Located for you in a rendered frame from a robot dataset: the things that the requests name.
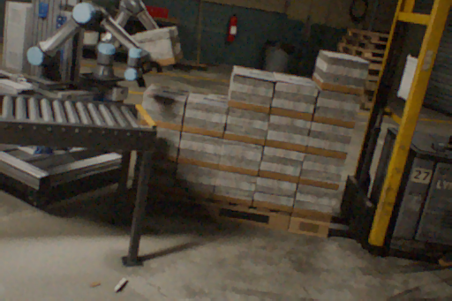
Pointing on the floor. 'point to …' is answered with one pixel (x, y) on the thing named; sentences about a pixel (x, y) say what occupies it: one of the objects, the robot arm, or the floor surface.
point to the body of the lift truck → (420, 199)
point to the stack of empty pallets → (375, 50)
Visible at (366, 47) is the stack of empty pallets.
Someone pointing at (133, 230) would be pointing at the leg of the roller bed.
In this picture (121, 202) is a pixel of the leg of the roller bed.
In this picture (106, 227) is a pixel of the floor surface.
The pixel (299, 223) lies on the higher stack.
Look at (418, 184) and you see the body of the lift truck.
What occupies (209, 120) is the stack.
